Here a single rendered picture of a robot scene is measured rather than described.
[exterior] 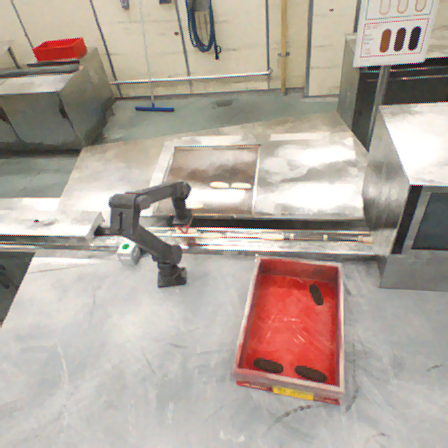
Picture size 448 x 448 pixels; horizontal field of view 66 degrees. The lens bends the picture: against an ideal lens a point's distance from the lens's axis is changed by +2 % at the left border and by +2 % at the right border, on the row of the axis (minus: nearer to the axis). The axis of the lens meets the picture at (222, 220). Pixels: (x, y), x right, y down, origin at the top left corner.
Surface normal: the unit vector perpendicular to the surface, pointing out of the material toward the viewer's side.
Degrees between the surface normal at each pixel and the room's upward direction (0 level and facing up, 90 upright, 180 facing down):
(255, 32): 90
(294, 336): 0
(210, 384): 0
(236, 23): 90
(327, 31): 90
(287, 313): 0
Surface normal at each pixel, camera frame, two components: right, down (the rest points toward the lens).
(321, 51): -0.15, 0.67
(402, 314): -0.11, -0.74
